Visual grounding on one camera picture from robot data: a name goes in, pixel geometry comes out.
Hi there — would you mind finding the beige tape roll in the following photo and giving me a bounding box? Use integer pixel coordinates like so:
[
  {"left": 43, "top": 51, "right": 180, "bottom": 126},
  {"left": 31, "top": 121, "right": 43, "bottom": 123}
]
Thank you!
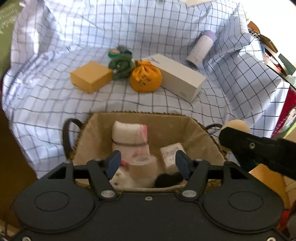
[{"left": 128, "top": 155, "right": 159, "bottom": 188}]

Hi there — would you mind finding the white pink towel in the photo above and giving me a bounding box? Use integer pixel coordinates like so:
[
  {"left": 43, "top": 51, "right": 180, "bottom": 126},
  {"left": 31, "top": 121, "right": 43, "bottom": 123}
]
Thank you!
[{"left": 112, "top": 121, "right": 150, "bottom": 166}]

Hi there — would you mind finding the orange drawstring pouch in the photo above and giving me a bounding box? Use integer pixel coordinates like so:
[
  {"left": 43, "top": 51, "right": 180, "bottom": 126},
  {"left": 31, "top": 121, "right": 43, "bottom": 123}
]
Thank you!
[{"left": 129, "top": 60, "right": 163, "bottom": 93}]

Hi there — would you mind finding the green cloth bundle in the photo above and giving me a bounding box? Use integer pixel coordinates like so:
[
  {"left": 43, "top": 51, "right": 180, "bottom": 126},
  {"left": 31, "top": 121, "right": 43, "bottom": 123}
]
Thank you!
[{"left": 108, "top": 54, "right": 135, "bottom": 80}]

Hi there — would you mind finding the green tape roll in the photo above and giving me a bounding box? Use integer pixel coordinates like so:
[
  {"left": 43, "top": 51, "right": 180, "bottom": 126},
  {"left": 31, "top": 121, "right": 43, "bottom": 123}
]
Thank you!
[{"left": 108, "top": 49, "right": 121, "bottom": 58}]

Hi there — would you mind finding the white fluffy cloth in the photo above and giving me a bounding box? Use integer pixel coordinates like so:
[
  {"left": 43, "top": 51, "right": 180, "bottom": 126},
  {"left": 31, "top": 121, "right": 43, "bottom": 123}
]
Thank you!
[{"left": 110, "top": 167, "right": 157, "bottom": 189}]

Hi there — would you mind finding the woven lined basket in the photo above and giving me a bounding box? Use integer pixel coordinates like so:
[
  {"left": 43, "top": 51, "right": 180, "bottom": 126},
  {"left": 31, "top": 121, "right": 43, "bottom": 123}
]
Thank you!
[{"left": 62, "top": 112, "right": 227, "bottom": 192}]

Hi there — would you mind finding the white tissue pack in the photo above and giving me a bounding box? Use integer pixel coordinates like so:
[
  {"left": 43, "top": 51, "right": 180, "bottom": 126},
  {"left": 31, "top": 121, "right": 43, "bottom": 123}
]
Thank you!
[{"left": 160, "top": 143, "right": 185, "bottom": 174}]

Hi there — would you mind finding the long white box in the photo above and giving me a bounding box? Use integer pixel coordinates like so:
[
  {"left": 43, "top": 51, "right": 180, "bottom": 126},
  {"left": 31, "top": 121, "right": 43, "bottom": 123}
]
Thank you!
[{"left": 143, "top": 54, "right": 206, "bottom": 102}]

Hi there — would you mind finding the yellow cardboard box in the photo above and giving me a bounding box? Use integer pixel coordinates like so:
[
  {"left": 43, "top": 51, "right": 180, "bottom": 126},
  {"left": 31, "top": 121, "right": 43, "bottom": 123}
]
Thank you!
[{"left": 70, "top": 61, "right": 113, "bottom": 94}]

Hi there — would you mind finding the white purple water bottle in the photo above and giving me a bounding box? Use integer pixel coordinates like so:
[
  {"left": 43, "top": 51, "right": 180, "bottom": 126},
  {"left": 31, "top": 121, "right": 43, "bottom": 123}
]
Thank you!
[{"left": 187, "top": 30, "right": 217, "bottom": 68}]

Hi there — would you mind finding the blue checkered sheet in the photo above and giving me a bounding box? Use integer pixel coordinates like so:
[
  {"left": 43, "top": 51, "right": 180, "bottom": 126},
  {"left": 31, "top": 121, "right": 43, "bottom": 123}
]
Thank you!
[{"left": 2, "top": 1, "right": 289, "bottom": 177}]

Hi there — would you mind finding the green beauty bag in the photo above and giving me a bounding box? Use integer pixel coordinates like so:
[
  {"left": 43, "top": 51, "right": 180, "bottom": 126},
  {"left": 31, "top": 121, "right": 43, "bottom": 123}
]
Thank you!
[{"left": 0, "top": 0, "right": 24, "bottom": 79}]

